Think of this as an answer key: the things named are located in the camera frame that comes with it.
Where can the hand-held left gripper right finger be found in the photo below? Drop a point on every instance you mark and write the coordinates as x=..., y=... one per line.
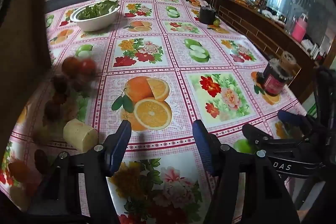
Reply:
x=203, y=146

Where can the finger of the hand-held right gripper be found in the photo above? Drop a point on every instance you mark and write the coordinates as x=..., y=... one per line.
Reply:
x=257, y=134
x=290, y=117

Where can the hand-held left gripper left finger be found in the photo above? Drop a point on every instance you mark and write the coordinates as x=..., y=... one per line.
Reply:
x=122, y=145

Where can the green apple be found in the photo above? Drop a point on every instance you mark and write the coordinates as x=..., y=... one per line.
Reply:
x=242, y=146

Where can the pale peeled sugarcane piece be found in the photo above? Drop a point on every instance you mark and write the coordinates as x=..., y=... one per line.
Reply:
x=80, y=134

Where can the red date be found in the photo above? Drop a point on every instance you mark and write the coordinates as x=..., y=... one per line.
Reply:
x=41, y=159
x=59, y=84
x=59, y=99

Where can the brown cardboard box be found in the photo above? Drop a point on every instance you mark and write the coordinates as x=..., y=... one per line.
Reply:
x=23, y=43

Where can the dark jar with red label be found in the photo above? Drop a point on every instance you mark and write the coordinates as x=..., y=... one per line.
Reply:
x=274, y=79

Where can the clear jar with brown lid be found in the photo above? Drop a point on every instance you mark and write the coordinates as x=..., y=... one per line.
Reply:
x=288, y=60

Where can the wooden sideboard cabinet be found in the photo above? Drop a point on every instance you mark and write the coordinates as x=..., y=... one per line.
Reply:
x=262, y=35

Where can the pink plastic bottle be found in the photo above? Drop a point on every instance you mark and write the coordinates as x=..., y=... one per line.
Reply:
x=299, y=28

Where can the dark red plum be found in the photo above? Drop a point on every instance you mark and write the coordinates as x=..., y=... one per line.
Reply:
x=71, y=65

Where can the fruit and flower print tablecloth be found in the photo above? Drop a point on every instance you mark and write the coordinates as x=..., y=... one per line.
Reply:
x=168, y=56

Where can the small green fruit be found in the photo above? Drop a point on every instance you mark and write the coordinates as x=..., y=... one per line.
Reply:
x=216, y=22

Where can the white bowl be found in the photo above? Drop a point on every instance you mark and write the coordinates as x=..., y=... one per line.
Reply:
x=97, y=24

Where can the black round container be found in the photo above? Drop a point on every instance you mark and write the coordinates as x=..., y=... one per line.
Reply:
x=207, y=16

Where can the green leafy vegetables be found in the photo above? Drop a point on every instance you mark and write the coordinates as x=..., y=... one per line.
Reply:
x=97, y=9

